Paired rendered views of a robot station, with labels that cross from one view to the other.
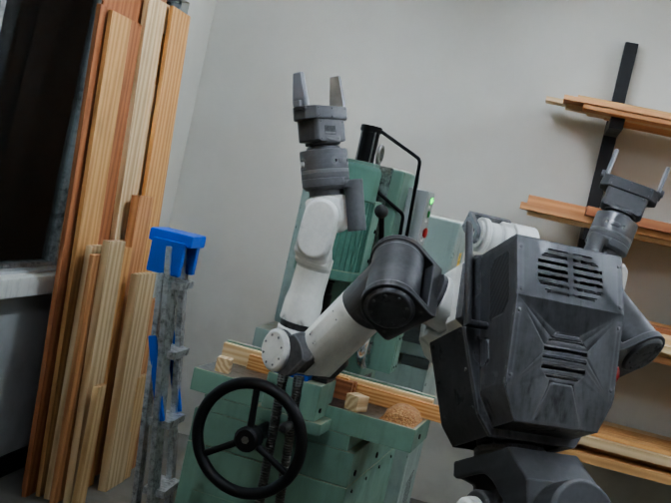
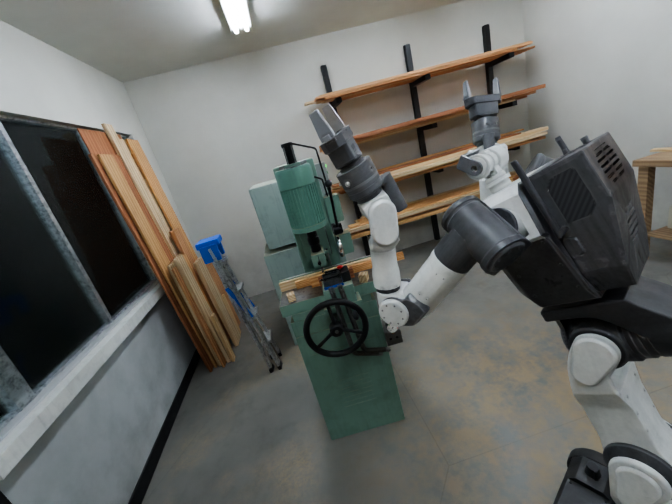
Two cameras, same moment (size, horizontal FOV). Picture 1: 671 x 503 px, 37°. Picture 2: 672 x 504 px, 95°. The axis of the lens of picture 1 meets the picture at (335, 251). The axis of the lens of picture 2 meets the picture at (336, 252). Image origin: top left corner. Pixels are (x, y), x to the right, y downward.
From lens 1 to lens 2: 123 cm
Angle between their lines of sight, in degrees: 22
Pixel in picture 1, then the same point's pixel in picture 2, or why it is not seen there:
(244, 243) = (221, 221)
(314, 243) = (387, 234)
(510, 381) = (628, 260)
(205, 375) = (287, 308)
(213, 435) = not seen: hidden behind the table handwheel
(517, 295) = (612, 197)
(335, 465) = (370, 308)
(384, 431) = not seen: hidden behind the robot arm
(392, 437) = not seen: hidden behind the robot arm
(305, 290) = (389, 266)
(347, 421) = (366, 288)
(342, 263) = (319, 218)
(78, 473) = (226, 350)
